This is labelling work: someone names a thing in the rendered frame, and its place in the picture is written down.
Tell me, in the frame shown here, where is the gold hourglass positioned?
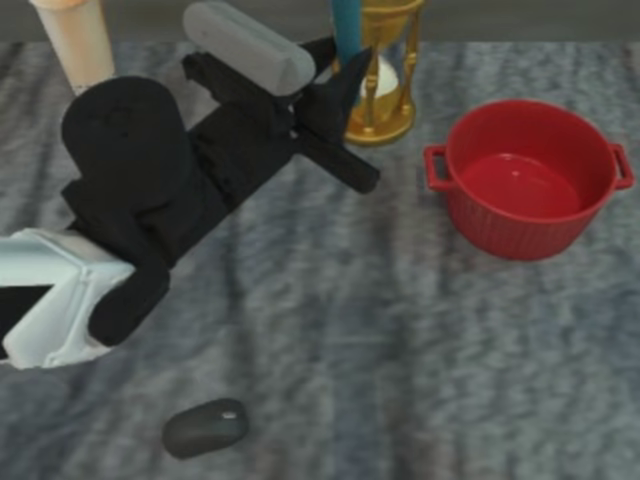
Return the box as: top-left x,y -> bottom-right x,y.
343,0 -> 425,148

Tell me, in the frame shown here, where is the teal cylinder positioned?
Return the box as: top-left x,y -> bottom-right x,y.
329,0 -> 364,70

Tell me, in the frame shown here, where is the cream cylindrical container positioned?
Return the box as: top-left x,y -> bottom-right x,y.
28,0 -> 116,95

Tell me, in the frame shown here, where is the red ribbed pot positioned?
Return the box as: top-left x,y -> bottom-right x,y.
423,99 -> 635,262

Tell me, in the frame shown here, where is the black computer mouse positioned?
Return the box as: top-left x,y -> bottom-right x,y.
161,397 -> 249,460

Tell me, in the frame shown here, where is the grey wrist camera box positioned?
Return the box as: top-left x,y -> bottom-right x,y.
182,1 -> 317,95

